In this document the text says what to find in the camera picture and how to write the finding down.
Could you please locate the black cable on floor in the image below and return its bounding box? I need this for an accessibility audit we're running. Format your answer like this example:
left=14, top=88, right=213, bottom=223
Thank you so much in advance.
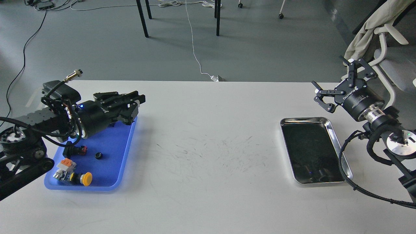
left=0, top=0, right=78, bottom=127

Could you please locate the silver metal tray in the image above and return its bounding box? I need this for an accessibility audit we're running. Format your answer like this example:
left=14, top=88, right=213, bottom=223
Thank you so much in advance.
left=280, top=117, right=353, bottom=187

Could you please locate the white chair with beige cloth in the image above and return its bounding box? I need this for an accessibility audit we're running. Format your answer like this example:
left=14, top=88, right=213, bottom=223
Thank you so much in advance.
left=344, top=0, right=415, bottom=107

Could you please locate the blue plastic tray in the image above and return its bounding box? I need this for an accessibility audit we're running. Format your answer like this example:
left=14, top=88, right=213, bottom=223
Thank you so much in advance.
left=44, top=119, right=137, bottom=192

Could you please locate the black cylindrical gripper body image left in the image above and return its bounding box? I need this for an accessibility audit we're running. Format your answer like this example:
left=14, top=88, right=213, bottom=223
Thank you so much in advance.
left=77, top=101, right=127, bottom=139

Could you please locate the orange grey contact block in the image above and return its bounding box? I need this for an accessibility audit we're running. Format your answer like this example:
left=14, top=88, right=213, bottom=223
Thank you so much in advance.
left=53, top=158, right=77, bottom=182

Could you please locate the yellow push button switch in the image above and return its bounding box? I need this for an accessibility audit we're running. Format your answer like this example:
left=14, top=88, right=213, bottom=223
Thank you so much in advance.
left=69, top=172, right=93, bottom=187

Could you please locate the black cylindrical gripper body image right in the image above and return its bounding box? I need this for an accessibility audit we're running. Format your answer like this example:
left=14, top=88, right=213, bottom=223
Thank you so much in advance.
left=335, top=79, right=385, bottom=122

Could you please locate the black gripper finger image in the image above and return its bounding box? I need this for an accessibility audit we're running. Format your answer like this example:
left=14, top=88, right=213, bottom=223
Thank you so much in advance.
left=120, top=102, right=139, bottom=125
left=93, top=91, right=146, bottom=105
left=340, top=56, right=378, bottom=87
left=311, top=80, right=345, bottom=114

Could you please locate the white cable on floor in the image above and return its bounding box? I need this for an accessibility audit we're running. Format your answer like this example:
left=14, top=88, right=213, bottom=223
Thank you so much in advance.
left=158, top=0, right=225, bottom=82

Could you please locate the black switch with red tip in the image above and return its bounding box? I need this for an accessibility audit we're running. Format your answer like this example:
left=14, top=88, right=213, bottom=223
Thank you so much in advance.
left=62, top=145, right=87, bottom=158

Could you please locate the black table legs background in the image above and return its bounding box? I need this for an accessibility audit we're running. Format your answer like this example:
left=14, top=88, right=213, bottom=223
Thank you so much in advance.
left=136, top=0, right=221, bottom=38

